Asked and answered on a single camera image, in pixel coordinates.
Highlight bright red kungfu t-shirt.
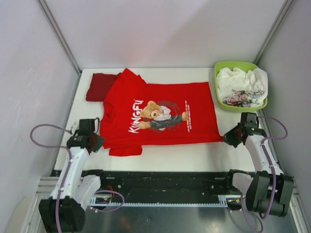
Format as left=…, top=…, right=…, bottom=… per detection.
left=100, top=69, right=222, bottom=156

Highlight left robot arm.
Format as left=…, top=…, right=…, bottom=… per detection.
left=38, top=118, right=107, bottom=233

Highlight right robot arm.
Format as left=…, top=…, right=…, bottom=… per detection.
left=223, top=112, right=294, bottom=218

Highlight white printed t-shirt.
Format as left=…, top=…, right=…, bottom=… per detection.
left=216, top=67, right=268, bottom=108

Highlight folded dark red shirt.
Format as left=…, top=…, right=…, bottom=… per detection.
left=86, top=73, right=120, bottom=102

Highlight green plastic basket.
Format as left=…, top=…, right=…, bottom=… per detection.
left=214, top=61, right=268, bottom=113

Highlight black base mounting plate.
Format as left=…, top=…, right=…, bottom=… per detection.
left=81, top=169, right=240, bottom=203

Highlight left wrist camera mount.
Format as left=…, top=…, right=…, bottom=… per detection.
left=69, top=121, right=79, bottom=134

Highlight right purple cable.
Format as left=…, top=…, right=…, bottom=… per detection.
left=240, top=116, right=289, bottom=233

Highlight white cable duct rail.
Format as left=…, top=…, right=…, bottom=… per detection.
left=90, top=195, right=241, bottom=208

